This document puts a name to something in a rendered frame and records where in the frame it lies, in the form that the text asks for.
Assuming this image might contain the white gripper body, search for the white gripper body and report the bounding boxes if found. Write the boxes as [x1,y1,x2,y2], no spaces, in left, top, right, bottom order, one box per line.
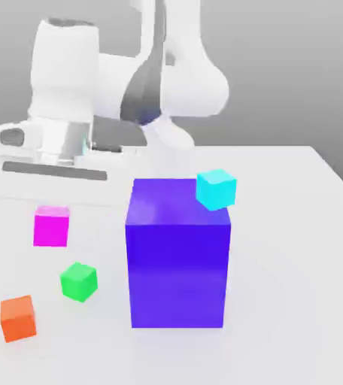
[0,145,136,208]

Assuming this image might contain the small magenta cube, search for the small magenta cube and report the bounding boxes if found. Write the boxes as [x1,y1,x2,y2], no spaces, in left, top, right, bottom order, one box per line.
[32,205,71,248]

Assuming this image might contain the small green cube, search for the small green cube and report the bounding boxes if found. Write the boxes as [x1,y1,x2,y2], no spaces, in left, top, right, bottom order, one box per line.
[59,261,99,304]

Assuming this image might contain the small orange cube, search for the small orange cube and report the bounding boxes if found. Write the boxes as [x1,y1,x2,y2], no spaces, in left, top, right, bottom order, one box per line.
[0,294,38,344]

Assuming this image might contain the small cyan cube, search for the small cyan cube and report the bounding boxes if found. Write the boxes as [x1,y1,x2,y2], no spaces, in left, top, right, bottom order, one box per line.
[195,168,238,212]

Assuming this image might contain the large blue box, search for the large blue box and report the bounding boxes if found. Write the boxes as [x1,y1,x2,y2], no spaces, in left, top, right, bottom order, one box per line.
[125,177,232,329]

